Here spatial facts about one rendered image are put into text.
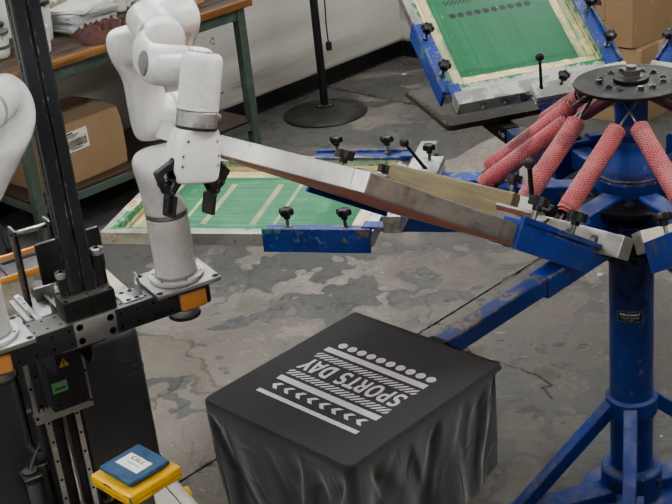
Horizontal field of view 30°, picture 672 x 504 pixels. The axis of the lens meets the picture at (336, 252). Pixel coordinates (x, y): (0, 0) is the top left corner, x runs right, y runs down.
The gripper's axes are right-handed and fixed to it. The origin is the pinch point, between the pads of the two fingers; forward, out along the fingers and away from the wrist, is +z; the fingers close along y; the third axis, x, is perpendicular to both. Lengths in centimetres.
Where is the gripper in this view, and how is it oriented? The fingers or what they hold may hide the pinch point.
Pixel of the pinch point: (189, 210)
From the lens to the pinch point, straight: 229.7
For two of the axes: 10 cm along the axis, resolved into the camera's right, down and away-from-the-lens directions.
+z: -1.1, 9.7, 2.2
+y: -6.9, 0.8, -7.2
